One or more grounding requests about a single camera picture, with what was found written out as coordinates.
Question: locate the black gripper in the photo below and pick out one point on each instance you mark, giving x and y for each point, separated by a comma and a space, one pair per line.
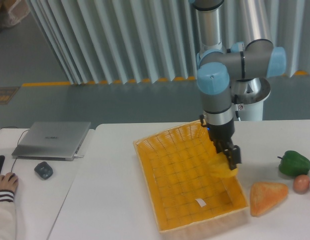
221, 136

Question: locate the yellow bell pepper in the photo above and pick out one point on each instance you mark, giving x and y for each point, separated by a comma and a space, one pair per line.
218, 166

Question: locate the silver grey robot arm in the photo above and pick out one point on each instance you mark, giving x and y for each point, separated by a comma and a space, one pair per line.
218, 70

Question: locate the striped white sleeve forearm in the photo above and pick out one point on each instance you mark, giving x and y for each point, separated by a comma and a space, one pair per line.
8, 217

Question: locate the green bell pepper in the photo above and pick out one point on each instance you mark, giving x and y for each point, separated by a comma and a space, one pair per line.
293, 164

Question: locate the person's hand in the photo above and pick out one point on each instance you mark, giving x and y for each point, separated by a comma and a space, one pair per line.
6, 185

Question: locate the yellow woven basket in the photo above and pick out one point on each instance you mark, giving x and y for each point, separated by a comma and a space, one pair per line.
174, 165

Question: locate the white paper label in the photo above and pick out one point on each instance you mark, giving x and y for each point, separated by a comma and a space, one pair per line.
201, 202

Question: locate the triangular toast bread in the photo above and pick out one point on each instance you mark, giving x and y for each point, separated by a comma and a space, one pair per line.
264, 196

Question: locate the brown egg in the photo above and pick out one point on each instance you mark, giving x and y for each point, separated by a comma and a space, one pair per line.
301, 184

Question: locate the grey folding partition screen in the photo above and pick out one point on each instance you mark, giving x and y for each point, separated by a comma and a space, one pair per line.
123, 40

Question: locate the silver laptop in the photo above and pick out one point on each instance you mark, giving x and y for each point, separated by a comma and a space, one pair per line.
52, 140

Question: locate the dark grey puck device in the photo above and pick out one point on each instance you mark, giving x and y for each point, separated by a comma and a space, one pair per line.
44, 170

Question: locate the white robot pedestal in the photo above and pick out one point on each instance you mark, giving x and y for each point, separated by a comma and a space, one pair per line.
248, 99

